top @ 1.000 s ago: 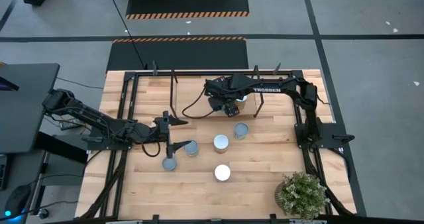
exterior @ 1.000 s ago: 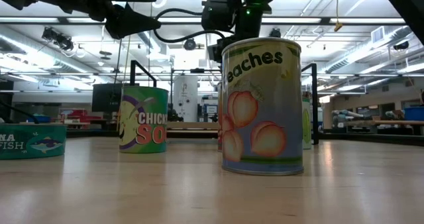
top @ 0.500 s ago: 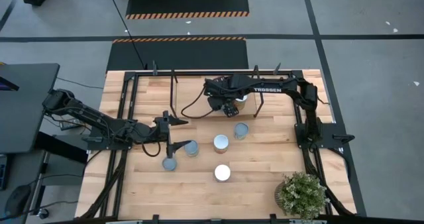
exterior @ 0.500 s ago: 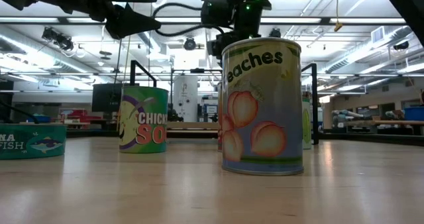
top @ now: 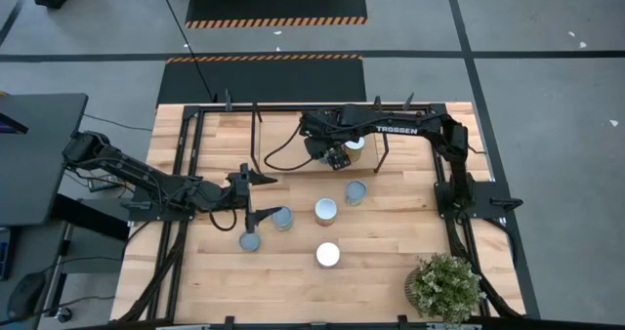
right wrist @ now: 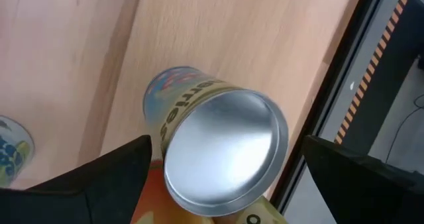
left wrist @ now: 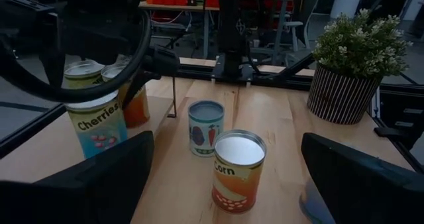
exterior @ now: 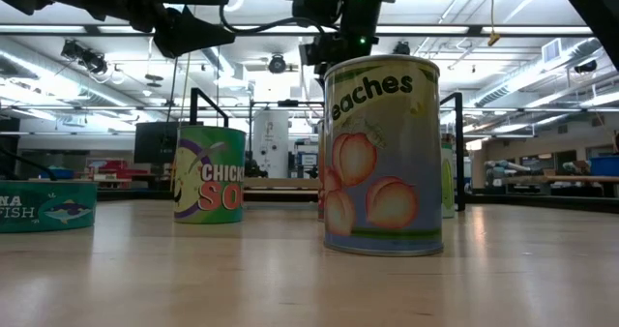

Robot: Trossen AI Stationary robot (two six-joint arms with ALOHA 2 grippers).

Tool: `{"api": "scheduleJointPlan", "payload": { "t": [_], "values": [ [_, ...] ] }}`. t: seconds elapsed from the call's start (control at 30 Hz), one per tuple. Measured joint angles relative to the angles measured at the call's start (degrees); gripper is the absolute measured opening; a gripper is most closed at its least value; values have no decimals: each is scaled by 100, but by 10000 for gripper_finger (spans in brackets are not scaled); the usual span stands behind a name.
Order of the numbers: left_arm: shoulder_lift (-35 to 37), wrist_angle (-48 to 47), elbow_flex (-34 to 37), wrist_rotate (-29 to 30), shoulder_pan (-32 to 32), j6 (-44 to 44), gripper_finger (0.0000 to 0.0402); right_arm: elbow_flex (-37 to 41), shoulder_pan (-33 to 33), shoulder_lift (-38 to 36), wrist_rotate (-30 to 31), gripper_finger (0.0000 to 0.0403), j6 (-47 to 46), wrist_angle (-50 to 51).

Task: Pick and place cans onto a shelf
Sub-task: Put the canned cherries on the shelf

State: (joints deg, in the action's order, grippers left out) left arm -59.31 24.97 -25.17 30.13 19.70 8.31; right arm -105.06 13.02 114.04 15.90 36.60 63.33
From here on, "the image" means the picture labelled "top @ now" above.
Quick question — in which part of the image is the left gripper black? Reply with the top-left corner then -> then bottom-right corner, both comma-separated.
225,162 -> 284,234

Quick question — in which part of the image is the can with blue label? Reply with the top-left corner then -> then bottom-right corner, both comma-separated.
271,206 -> 295,232

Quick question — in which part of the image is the can with purple yellow label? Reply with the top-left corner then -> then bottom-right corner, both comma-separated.
343,136 -> 366,163

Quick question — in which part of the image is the short teal tuna can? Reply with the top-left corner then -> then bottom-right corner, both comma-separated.
238,229 -> 263,254

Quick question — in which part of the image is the can with pale green label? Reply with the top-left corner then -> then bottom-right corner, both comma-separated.
344,180 -> 368,208

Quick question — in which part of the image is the can with orange label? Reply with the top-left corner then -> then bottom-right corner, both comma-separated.
313,197 -> 339,227

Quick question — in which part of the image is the can with tan label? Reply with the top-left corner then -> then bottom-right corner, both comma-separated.
314,241 -> 342,269

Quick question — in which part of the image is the black hazard-striped floor mat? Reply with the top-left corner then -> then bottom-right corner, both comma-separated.
155,53 -> 368,104
184,0 -> 369,30

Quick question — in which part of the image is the black power adapter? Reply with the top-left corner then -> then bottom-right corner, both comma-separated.
86,173 -> 127,193

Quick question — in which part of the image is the black desk leg base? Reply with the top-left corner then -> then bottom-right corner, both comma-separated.
50,192 -> 132,242

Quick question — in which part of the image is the potted green plant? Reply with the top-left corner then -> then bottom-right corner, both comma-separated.
403,252 -> 488,327

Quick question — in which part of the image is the dark grey desk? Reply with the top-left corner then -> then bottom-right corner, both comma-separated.
0,92 -> 90,227

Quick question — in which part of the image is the black computer mouse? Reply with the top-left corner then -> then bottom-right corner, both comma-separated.
6,270 -> 47,322

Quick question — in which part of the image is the dark laptop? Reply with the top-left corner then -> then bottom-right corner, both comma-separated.
0,110 -> 29,136

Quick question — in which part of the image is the dark keyboard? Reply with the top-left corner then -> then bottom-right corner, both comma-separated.
0,226 -> 13,281

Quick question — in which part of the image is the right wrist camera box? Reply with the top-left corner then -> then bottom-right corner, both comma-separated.
325,148 -> 352,172

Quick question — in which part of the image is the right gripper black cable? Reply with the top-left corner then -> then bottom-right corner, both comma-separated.
263,122 -> 316,173

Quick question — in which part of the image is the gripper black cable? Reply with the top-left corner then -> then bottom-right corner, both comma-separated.
208,206 -> 239,232
263,122 -> 316,173

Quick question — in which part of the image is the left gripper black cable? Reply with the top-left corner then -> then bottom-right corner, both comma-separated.
208,206 -> 239,232

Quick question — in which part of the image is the black aluminium table frame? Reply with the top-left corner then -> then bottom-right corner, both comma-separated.
116,101 -> 527,330

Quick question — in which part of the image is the black cable bundle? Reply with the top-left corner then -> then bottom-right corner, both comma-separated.
116,220 -> 191,323
446,217 -> 526,319

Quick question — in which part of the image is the thin black floor cable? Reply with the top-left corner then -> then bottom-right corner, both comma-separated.
82,113 -> 153,133

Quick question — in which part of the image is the long black floor cable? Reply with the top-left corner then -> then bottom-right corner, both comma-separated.
156,0 -> 219,103

